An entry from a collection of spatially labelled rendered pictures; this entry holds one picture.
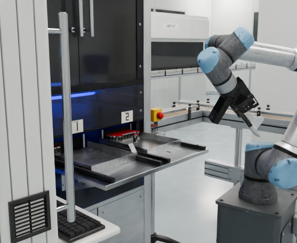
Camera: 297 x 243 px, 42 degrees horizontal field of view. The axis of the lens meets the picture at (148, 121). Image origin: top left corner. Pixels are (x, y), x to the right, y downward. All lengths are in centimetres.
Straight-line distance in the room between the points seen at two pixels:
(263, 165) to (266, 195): 16
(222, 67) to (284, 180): 46
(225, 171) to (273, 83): 84
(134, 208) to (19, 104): 137
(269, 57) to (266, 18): 177
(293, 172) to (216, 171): 150
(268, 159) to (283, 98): 177
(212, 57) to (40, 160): 60
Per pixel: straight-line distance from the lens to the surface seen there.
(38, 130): 105
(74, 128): 182
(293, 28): 316
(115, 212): 214
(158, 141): 209
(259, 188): 157
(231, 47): 128
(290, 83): 317
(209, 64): 124
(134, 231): 230
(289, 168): 142
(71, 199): 117
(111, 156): 181
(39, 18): 104
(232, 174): 282
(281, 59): 152
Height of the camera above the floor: 139
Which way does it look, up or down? 11 degrees down
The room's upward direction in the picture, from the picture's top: straight up
